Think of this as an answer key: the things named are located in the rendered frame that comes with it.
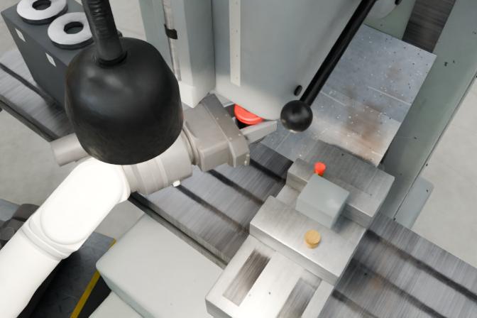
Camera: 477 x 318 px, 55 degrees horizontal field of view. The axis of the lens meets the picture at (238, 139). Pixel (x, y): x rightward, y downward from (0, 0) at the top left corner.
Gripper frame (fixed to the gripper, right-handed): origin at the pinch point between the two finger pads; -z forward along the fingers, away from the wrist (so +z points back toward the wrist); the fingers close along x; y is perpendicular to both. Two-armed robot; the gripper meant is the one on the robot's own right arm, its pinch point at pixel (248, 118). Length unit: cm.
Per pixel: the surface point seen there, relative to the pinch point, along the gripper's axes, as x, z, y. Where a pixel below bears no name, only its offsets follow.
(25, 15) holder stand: 42.4, 23.2, 2.1
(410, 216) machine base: 2, -71, 98
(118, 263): 2.4, 25.2, 30.1
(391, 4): -6.0, -15.3, -18.5
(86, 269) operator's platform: 29, 36, 79
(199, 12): -6.4, 9.2, -26.3
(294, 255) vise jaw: -17.1, 1.4, 12.6
